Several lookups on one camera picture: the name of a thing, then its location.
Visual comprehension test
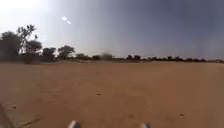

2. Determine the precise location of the row of trees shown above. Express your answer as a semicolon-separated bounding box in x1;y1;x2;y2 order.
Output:
0;23;224;64

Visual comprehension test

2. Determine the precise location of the robot's own part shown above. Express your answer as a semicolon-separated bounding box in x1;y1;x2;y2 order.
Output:
140;122;151;128
68;120;79;128

